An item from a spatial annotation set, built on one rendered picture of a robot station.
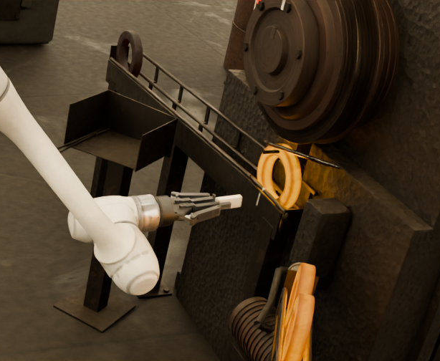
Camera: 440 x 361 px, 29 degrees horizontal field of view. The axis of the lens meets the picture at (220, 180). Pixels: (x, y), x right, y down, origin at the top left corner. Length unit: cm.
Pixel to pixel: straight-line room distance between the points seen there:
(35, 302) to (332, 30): 144
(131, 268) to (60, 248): 141
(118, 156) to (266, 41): 68
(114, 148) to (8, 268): 68
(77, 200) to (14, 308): 116
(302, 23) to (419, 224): 54
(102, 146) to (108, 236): 87
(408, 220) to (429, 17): 47
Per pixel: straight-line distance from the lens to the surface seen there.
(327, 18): 209
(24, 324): 287
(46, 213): 347
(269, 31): 218
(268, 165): 242
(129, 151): 267
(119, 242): 187
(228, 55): 537
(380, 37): 208
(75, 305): 297
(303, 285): 189
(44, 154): 182
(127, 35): 325
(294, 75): 209
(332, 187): 227
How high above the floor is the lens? 174
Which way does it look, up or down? 26 degrees down
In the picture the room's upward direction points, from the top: 14 degrees clockwise
